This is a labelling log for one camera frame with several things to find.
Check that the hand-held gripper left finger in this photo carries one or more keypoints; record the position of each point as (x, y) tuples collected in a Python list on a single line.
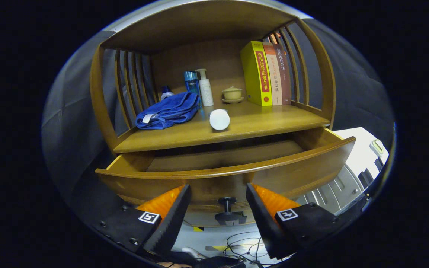
[(173, 223)]

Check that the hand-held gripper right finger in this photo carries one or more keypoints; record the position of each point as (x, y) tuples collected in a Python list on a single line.
[(262, 223)]

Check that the wooden drawer with black knob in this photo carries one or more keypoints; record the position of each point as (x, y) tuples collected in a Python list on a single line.
[(229, 186)]

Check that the white and green tube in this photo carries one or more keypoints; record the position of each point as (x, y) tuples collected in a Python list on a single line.
[(219, 120)]

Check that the wooden countertop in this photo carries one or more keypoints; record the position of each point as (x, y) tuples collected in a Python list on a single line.
[(266, 123)]

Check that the white side cabinet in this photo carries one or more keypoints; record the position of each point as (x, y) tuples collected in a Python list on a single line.
[(355, 149)]

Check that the folded blue towel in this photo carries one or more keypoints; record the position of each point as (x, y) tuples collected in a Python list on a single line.
[(169, 109)]

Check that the small white blue-capped bottle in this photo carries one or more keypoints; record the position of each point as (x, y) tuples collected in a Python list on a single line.
[(166, 95)]

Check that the white pump bottle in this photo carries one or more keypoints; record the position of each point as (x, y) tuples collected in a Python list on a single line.
[(206, 95)]

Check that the beige lidded tea bowl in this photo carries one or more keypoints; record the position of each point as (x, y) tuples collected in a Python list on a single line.
[(232, 93)]

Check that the small green and white object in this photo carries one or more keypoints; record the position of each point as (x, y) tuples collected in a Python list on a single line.
[(377, 147)]

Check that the tall blue box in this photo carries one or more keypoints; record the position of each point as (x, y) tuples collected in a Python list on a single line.
[(191, 82)]

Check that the brown book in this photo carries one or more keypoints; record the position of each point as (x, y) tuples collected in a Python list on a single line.
[(285, 80)]

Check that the orange and white book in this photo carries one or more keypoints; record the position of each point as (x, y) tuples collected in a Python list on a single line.
[(276, 78)]

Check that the thick yellow book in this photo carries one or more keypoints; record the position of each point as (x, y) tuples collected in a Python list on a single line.
[(253, 74)]

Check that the black backdrop cloth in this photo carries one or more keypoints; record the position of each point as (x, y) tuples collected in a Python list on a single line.
[(359, 85)]

